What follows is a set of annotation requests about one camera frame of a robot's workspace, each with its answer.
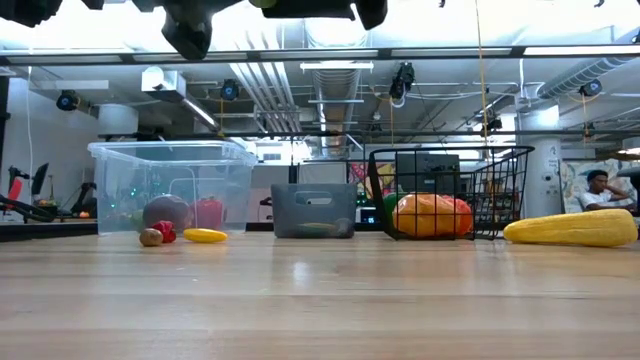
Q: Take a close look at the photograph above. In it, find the large green bell pepper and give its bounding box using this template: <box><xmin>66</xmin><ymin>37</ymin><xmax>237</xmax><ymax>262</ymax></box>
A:
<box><xmin>382</xmin><ymin>192</ymin><xmax>407</xmax><ymax>234</ymax></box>

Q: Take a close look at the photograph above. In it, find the orange bell pepper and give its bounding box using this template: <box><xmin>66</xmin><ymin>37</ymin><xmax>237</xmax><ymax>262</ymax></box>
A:
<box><xmin>392</xmin><ymin>193</ymin><xmax>459</xmax><ymax>239</ymax></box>

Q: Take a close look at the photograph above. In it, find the white round column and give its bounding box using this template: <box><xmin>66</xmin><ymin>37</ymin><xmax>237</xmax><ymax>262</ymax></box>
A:
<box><xmin>519</xmin><ymin>107</ymin><xmax>564</xmax><ymax>220</ymax></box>

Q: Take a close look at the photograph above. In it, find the clear plastic bin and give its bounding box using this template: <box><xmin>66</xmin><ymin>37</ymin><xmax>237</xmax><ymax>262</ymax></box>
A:
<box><xmin>87</xmin><ymin>140</ymin><xmax>259</xmax><ymax>236</ymax></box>

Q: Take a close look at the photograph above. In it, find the dark maroon plum fruit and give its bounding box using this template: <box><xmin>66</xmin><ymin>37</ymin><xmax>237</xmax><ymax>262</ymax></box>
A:
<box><xmin>142</xmin><ymin>193</ymin><xmax>191</xmax><ymax>231</ymax></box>

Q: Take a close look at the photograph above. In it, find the silver spiral duct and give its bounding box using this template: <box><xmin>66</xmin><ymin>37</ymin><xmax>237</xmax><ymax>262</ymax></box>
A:
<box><xmin>537</xmin><ymin>55</ymin><xmax>634</xmax><ymax>100</ymax></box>

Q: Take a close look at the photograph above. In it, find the white ceiling air unit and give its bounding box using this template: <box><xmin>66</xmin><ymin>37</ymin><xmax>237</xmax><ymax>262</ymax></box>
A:
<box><xmin>140</xmin><ymin>66</ymin><xmax>187</xmax><ymax>101</ymax></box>

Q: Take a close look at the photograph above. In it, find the gray plastic bin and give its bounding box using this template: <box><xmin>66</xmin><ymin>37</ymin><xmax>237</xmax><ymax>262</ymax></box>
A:
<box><xmin>270</xmin><ymin>182</ymin><xmax>359</xmax><ymax>239</ymax></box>

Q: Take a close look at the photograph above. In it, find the silver ventilation duct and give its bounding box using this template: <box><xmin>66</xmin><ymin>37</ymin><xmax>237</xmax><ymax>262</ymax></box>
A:
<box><xmin>310</xmin><ymin>68</ymin><xmax>362</xmax><ymax>157</ymax></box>

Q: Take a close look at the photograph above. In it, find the black monitor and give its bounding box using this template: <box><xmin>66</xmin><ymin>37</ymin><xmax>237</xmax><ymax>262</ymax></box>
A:
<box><xmin>394</xmin><ymin>152</ymin><xmax>461</xmax><ymax>196</ymax></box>

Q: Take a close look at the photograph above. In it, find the small brown potato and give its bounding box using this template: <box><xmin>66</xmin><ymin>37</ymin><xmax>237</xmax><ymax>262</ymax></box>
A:
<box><xmin>138</xmin><ymin>227</ymin><xmax>165</xmax><ymax>248</ymax></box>

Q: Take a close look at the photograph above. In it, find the person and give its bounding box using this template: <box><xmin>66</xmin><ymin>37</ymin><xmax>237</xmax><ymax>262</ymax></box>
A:
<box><xmin>578</xmin><ymin>169</ymin><xmax>637</xmax><ymax>214</ymax></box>

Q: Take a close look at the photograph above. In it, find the colourful wall poster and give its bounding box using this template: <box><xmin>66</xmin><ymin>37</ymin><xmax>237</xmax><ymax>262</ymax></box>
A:
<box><xmin>348</xmin><ymin>160</ymin><xmax>396</xmax><ymax>201</ymax></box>

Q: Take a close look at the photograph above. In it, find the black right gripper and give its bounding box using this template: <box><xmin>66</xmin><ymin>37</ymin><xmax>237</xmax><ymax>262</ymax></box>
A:
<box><xmin>259</xmin><ymin>0</ymin><xmax>389</xmax><ymax>31</ymax></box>

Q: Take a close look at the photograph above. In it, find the yellow hanging cord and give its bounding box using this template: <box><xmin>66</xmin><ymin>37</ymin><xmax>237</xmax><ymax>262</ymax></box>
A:
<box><xmin>473</xmin><ymin>0</ymin><xmax>490</xmax><ymax>166</ymax></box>

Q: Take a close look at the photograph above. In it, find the small red bell pepper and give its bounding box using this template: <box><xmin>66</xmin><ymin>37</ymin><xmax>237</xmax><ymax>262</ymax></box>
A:
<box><xmin>151</xmin><ymin>220</ymin><xmax>178</xmax><ymax>245</ymax></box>

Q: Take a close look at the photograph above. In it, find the leaf pattern wall panel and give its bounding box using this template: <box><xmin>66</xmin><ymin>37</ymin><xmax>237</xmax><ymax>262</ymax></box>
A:
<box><xmin>558</xmin><ymin>158</ymin><xmax>640</xmax><ymax>215</ymax></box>

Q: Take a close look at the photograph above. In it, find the small white box device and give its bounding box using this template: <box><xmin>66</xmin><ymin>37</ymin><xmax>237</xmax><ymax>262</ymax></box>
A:
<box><xmin>355</xmin><ymin>206</ymin><xmax>380</xmax><ymax>225</ymax></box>

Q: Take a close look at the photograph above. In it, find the large yellow corn cob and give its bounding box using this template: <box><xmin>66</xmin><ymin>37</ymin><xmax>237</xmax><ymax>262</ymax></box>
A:
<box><xmin>502</xmin><ymin>208</ymin><xmax>639</xmax><ymax>249</ymax></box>

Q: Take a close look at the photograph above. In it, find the black ceiling reel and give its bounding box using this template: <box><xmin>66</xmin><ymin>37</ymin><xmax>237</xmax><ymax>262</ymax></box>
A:
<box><xmin>219</xmin><ymin>78</ymin><xmax>240</xmax><ymax>102</ymax></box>
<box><xmin>578</xmin><ymin>78</ymin><xmax>604</xmax><ymax>98</ymax></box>
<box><xmin>54</xmin><ymin>89</ymin><xmax>80</xmax><ymax>112</ymax></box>
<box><xmin>388</xmin><ymin>61</ymin><xmax>416</xmax><ymax>100</ymax></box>

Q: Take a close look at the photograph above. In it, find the black wire basket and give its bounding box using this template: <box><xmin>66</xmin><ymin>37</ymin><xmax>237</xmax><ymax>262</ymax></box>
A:
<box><xmin>368</xmin><ymin>145</ymin><xmax>535</xmax><ymax>242</ymax></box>

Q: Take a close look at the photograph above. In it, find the black overhead light beam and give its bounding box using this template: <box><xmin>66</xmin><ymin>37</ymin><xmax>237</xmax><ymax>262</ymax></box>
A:
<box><xmin>0</xmin><ymin>44</ymin><xmax>640</xmax><ymax>67</ymax></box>

